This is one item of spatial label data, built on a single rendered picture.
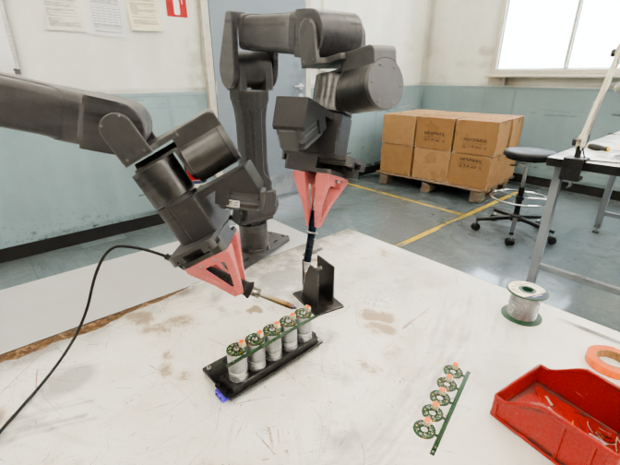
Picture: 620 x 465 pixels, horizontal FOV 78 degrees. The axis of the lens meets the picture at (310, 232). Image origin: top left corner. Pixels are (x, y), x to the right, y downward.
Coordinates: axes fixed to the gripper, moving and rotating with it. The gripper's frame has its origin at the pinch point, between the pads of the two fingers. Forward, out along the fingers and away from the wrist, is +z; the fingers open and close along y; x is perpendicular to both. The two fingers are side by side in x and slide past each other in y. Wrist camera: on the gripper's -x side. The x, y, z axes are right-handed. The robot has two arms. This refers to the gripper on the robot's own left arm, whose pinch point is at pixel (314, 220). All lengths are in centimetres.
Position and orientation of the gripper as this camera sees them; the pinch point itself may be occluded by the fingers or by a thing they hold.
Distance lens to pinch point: 53.7
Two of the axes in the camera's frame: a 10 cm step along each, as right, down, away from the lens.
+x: 4.6, -0.2, 8.9
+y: 8.8, 1.8, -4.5
